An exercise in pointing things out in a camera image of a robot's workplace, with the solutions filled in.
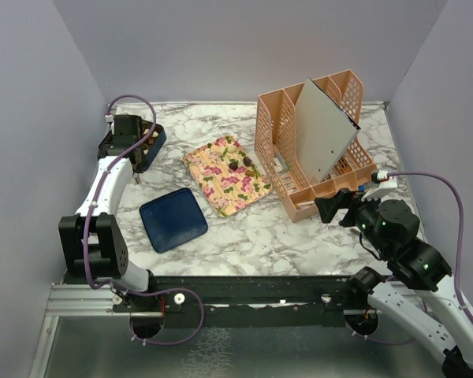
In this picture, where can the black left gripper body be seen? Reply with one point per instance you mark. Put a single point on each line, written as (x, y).
(140, 164)

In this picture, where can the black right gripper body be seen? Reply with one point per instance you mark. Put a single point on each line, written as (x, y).
(361, 213)

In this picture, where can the dark heart chocolate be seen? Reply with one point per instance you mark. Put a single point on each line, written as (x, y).
(233, 165)

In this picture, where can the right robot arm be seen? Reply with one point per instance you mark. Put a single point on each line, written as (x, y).
(391, 228)

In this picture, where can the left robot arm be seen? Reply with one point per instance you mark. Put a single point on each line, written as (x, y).
(93, 246)

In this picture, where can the blue chocolate box with insert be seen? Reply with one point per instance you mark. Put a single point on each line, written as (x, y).
(157, 145)

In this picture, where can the glue stick with yellow cap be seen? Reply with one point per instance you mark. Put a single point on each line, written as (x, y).
(304, 204)

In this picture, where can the grey board in organizer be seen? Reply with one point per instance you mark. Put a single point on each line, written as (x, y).
(323, 132)

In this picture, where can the peach plastic desk organizer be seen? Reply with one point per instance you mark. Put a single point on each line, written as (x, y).
(275, 144)

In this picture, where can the blue box lid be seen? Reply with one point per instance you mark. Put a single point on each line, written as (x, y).
(173, 219)

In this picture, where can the floral serving tray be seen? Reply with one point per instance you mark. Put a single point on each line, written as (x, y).
(227, 191)

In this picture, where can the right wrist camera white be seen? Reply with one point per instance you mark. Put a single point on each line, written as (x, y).
(384, 184)

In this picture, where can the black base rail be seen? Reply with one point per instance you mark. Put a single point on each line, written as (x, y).
(247, 301)

